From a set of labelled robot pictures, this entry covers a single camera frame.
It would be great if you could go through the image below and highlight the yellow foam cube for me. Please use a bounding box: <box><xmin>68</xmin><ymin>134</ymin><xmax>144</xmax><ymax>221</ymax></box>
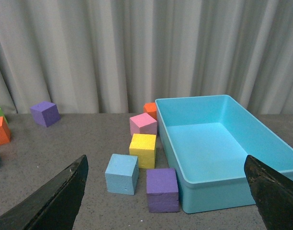
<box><xmin>129</xmin><ymin>134</ymin><xmax>157</xmax><ymax>169</ymax></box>

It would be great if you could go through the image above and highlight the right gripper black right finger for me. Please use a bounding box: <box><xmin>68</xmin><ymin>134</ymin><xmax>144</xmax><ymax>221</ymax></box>
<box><xmin>244</xmin><ymin>155</ymin><xmax>293</xmax><ymax>230</ymax></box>

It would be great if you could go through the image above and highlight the light blue foam cube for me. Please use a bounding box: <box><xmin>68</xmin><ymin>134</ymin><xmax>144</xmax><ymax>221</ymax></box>
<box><xmin>105</xmin><ymin>154</ymin><xmax>139</xmax><ymax>195</ymax></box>

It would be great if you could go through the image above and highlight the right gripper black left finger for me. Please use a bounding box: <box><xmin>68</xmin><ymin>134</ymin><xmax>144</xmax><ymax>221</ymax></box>
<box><xmin>0</xmin><ymin>155</ymin><xmax>89</xmax><ymax>230</ymax></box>

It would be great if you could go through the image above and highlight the grey curtain backdrop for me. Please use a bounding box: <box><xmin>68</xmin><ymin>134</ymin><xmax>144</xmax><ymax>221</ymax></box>
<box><xmin>0</xmin><ymin>0</ymin><xmax>293</xmax><ymax>114</ymax></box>

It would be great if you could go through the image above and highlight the purple foam cube near bin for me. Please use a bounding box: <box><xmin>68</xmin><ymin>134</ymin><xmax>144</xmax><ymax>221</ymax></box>
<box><xmin>146</xmin><ymin>168</ymin><xmax>180</xmax><ymax>213</ymax></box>

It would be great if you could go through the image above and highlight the orange foam cube centre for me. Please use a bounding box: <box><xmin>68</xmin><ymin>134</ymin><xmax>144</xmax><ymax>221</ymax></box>
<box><xmin>0</xmin><ymin>116</ymin><xmax>11</xmax><ymax>145</ymax></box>

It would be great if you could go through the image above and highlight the orange foam cube behind pink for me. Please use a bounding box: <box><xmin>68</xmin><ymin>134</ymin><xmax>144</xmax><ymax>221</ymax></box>
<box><xmin>143</xmin><ymin>102</ymin><xmax>157</xmax><ymax>120</ymax></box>

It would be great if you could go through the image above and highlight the light blue plastic bin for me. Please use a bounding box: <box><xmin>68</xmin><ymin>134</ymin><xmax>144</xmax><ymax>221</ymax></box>
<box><xmin>156</xmin><ymin>95</ymin><xmax>293</xmax><ymax>214</ymax></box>

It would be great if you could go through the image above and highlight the purple foam cube far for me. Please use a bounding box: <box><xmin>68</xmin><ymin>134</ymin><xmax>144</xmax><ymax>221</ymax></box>
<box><xmin>30</xmin><ymin>101</ymin><xmax>60</xmax><ymax>127</ymax></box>

